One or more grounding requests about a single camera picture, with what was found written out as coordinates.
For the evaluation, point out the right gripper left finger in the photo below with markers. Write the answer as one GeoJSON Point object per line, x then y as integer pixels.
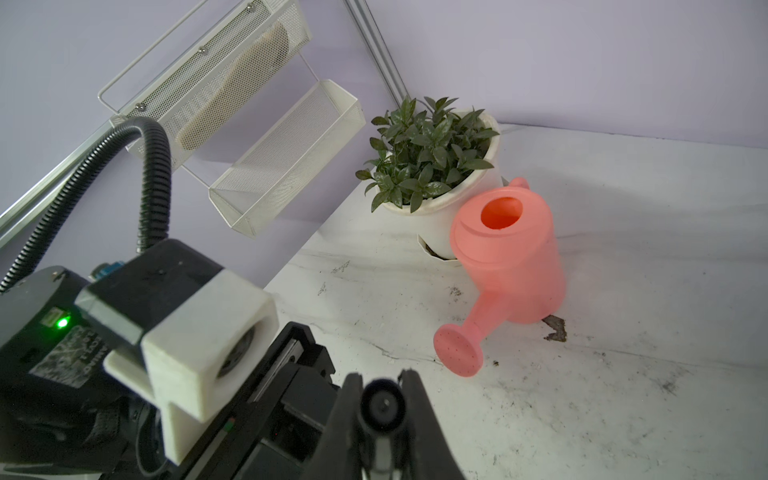
{"type": "Point", "coordinates": [337, 455]}

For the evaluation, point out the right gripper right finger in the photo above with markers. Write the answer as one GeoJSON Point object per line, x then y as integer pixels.
{"type": "Point", "coordinates": [428, 455]}

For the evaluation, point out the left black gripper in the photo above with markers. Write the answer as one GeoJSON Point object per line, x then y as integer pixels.
{"type": "Point", "coordinates": [273, 424]}

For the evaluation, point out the white marker black tip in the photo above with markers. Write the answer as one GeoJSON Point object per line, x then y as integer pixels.
{"type": "Point", "coordinates": [382, 426]}

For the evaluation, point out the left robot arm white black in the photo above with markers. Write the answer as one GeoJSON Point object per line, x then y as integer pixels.
{"type": "Point", "coordinates": [62, 414]}

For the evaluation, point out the pink watering can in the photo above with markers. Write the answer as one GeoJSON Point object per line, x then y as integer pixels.
{"type": "Point", "coordinates": [505, 241]}

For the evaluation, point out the white lower mesh shelf bin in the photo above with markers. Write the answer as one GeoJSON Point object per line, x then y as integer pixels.
{"type": "Point", "coordinates": [256, 188]}

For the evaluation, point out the white mesh shelf bin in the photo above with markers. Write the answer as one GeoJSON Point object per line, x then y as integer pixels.
{"type": "Point", "coordinates": [183, 88]}
{"type": "Point", "coordinates": [256, 188]}

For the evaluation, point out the potted green plant white pot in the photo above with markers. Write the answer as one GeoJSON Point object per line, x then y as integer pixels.
{"type": "Point", "coordinates": [430, 159]}

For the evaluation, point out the beige glove in shelf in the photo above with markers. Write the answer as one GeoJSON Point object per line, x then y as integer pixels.
{"type": "Point", "coordinates": [247, 75]}

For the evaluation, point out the white upper mesh shelf bin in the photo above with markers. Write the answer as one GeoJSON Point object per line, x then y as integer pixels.
{"type": "Point", "coordinates": [183, 88]}

